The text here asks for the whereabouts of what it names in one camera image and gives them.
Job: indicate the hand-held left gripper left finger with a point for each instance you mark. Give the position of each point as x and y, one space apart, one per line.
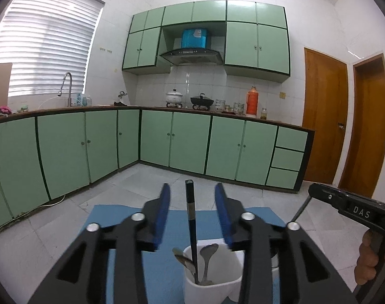
162 218

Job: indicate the person's right hand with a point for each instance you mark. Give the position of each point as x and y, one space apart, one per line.
366 256

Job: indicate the blue tablecloth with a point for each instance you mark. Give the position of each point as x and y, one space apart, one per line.
164 278

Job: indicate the green lower kitchen cabinets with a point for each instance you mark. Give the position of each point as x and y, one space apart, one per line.
69 145

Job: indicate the patterned cup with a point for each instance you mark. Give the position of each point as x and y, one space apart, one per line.
238 107

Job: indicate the green kitchen cabinets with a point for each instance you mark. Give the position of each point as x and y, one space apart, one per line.
69 145
243 44

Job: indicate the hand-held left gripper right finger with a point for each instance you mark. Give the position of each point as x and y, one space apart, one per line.
224 218

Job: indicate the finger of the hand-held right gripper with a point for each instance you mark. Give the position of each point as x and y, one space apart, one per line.
325 194

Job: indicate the glass jar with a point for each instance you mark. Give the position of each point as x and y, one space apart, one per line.
264 114

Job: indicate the black chopstick with silver band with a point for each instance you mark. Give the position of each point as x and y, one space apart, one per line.
189 202

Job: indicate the stack of bowls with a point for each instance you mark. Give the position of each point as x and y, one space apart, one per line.
219 105

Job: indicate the black range hood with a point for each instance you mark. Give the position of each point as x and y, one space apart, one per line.
192 57

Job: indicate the blue box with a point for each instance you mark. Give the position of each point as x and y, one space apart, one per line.
195 39

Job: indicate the orange thermos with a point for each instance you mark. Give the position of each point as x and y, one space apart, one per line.
252 103

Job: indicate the green upper kitchen cabinets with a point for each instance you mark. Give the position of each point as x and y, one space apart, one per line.
243 44

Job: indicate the steel kitchen faucet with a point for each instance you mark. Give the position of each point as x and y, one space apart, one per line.
69 85

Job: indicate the red cloth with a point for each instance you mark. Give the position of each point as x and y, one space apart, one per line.
4 110

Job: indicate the grey metal chopstick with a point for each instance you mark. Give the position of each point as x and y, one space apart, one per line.
301 207

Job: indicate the bottles beside sink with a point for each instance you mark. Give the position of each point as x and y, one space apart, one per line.
83 100

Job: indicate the white cooking pot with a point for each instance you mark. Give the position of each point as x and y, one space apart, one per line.
174 98

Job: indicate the wall hooks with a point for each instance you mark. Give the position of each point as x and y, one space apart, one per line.
105 50

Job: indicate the black wok with lid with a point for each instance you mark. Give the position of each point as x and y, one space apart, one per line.
201 101

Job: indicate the white window blind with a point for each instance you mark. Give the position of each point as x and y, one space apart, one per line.
43 44

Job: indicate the brown cardboard sheet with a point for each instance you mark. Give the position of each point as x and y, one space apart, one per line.
2 85

